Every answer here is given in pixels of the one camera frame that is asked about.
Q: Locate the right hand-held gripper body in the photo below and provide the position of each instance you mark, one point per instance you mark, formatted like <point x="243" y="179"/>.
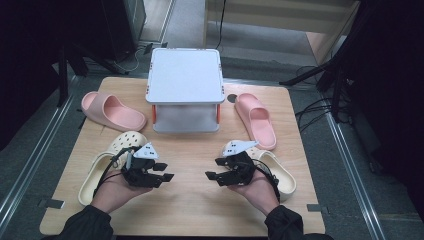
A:
<point x="240" y="168"/>

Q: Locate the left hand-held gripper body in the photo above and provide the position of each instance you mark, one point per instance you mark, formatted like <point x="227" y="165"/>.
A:
<point x="141" y="173"/>

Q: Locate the cream clog with holes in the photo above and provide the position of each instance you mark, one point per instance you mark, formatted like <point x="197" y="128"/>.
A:
<point x="99" y="166"/>
<point x="284" y="180"/>

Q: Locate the pink slide slipper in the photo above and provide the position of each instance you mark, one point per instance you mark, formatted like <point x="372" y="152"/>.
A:
<point x="256" y="116"/>
<point x="123" y="116"/>

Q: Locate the person's right hand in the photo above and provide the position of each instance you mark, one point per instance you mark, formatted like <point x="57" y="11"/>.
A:
<point x="256" y="195"/>

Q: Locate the dark tape piece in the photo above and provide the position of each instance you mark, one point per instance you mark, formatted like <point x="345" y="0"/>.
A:
<point x="51" y="203"/>
<point x="317" y="208"/>

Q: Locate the white two-tier shoe rack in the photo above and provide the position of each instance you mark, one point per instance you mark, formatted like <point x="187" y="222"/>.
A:
<point x="185" y="76"/>

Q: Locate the black tripod stand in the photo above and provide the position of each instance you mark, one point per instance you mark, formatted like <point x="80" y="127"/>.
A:
<point x="63" y="80"/>
<point x="335" y="86"/>

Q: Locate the dark cabinet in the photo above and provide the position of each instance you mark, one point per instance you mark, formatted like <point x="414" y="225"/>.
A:
<point x="128" y="23"/>

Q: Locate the light wooden furniture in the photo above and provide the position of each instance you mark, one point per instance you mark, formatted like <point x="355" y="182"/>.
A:
<point x="283" y="15"/>

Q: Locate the metal floor rail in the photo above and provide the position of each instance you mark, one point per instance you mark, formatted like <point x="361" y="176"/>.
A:
<point x="36" y="150"/>
<point x="353" y="173"/>

